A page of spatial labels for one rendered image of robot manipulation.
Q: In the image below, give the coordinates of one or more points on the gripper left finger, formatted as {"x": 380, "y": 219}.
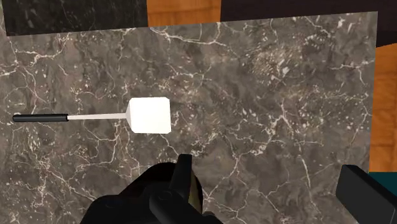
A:
{"x": 181, "y": 180}

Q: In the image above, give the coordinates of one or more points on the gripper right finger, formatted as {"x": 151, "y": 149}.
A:
{"x": 366, "y": 198}

